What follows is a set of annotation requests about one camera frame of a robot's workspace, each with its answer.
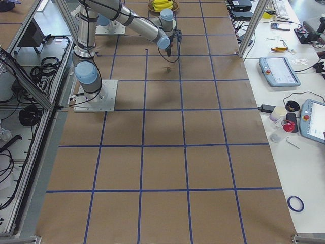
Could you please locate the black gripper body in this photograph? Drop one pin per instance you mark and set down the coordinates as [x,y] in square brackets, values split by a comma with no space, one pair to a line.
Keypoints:
[169,48]

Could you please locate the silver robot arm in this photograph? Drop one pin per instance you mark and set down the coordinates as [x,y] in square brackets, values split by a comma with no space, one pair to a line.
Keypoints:
[159,30]
[85,69]

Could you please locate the brown wicker basket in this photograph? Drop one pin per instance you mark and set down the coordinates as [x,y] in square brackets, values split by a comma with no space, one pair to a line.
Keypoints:
[175,6]

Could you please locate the yellow banana bunch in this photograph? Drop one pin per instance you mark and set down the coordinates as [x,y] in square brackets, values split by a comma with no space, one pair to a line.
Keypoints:
[159,5]

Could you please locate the smartphone on desk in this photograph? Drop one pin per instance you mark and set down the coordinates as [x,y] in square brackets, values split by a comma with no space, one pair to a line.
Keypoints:
[280,27]

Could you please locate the far blue teach pendant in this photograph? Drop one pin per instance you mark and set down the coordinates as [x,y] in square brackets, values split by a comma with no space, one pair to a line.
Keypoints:
[278,72]

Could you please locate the blue teach pendant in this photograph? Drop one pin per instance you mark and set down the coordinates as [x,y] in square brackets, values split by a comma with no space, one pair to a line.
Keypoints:
[278,72]
[312,120]

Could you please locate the black power adapter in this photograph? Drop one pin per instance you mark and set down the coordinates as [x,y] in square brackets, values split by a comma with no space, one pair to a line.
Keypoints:
[266,108]

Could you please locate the white paper cup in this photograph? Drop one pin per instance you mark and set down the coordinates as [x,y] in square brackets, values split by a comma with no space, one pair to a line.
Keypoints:
[277,113]

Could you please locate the black small bowl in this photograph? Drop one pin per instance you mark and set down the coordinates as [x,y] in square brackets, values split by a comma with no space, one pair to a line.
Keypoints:
[292,106]

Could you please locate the red round object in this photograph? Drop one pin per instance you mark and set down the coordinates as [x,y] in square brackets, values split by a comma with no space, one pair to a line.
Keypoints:
[289,126]

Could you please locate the near blue teach pendant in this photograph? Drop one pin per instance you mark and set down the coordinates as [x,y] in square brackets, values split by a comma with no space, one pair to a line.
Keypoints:
[312,120]

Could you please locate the blue tape roll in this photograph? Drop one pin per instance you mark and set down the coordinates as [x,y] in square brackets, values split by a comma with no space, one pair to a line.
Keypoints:
[295,204]

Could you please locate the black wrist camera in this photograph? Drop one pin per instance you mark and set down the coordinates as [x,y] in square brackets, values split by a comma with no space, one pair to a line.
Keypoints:
[178,35]

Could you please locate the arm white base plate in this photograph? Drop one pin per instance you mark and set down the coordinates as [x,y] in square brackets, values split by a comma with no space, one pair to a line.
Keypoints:
[113,28]
[104,101]

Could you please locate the aluminium frame post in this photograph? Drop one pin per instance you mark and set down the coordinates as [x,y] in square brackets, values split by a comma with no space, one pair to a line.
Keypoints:
[257,15]

